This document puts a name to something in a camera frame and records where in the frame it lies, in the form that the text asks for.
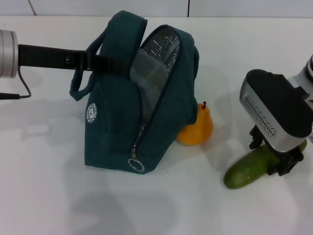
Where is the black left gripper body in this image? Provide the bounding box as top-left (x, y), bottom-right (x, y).
top-left (17, 44), bottom-right (88, 72)

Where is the green cucumber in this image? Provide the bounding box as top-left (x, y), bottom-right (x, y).
top-left (224, 139), bottom-right (308, 189)

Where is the orange pear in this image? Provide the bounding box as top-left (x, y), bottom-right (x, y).
top-left (176, 101), bottom-right (214, 146)

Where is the teal insulated lunch bag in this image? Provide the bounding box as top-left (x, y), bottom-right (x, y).
top-left (69, 10), bottom-right (200, 175)

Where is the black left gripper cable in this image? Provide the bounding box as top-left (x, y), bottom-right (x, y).
top-left (0, 66), bottom-right (32, 100)

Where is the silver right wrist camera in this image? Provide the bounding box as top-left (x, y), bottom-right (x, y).
top-left (239, 69), bottom-right (313, 153)

